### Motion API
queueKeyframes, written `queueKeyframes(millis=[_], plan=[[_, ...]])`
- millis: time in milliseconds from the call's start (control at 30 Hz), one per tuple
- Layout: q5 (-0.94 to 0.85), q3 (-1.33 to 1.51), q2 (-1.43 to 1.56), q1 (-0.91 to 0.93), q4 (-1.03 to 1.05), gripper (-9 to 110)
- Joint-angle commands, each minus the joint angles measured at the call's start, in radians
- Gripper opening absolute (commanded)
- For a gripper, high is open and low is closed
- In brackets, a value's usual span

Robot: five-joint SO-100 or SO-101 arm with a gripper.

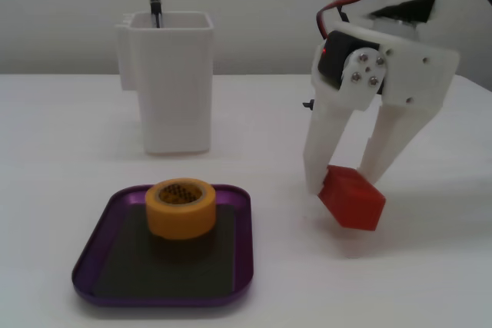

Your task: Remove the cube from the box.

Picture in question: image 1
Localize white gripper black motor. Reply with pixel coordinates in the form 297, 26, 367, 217
303, 20, 460, 194

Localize red cube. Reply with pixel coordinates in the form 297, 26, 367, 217
317, 165, 387, 232

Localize purple metal tray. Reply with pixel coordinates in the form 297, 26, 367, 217
71, 184, 254, 309

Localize white plastic pen holder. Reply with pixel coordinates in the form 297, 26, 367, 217
114, 12, 214, 156

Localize yellow masking tape roll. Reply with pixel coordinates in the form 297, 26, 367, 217
145, 177, 218, 241

